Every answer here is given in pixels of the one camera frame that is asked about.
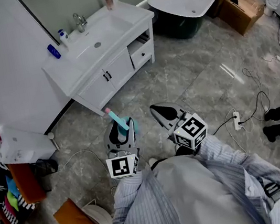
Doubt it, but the white round stool base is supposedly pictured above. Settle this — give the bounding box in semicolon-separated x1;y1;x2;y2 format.
81;200;113;224

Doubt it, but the person's right leg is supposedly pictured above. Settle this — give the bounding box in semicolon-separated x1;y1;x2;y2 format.
174;143;197;158

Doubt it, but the orange box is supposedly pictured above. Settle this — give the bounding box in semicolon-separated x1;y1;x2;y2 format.
6;158;48;208

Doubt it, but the large cardboard box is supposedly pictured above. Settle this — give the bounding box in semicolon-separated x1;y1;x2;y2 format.
216;0;270;40

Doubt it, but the white basin on dark base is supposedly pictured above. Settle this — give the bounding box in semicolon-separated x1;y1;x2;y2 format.
147;0;222;45

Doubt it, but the person's left forearm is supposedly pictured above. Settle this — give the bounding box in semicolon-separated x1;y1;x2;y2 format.
98;166;180;224

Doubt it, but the white vanity table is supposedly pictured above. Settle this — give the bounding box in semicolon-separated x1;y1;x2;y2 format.
32;0;170;126

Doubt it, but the blue cloth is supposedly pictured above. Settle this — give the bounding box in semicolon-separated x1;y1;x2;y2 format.
6;174;22;199

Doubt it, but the white door stopper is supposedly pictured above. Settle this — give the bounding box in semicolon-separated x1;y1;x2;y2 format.
47;131;61;153

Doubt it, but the black bag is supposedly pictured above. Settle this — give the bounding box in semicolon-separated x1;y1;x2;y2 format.
35;156;60;177

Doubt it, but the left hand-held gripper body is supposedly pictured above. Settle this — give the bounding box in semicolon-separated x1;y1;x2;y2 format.
104;143;144;181

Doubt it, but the white power strip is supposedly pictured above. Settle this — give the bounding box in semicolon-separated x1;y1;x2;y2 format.
232;110;242;131

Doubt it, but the white floor cable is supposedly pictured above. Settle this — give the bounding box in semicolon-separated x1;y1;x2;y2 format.
56;145;119;196

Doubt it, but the white pump bottle blue cap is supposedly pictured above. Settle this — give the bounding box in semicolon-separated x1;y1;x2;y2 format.
57;28;73;49

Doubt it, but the grey strap buckle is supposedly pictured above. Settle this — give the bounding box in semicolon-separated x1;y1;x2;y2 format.
263;180;280;204

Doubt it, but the thin tangled cable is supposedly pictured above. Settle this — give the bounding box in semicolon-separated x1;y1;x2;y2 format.
241;65;263;94

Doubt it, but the small white toilet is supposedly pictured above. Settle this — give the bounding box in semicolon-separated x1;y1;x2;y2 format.
262;0;280;18

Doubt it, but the person's right forearm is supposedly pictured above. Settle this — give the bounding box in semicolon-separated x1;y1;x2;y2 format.
193;126;269;192

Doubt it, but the green cloth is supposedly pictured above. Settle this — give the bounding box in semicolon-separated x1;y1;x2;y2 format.
6;189;20;212

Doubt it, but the chrome faucet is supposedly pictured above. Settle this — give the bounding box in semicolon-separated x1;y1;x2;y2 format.
72;10;89;34

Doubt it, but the teal tube with pink cap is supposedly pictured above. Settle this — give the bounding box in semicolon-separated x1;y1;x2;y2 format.
104;103;141;139

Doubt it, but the black power cable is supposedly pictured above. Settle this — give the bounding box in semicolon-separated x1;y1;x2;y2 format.
234;90;273;125

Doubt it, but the white box appliance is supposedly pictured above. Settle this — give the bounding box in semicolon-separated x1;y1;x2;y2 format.
0;118;58;168

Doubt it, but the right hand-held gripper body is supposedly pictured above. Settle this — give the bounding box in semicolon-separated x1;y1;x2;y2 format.
165;108;212;154

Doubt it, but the person's torso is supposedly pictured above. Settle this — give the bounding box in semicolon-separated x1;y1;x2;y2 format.
148;138;280;224

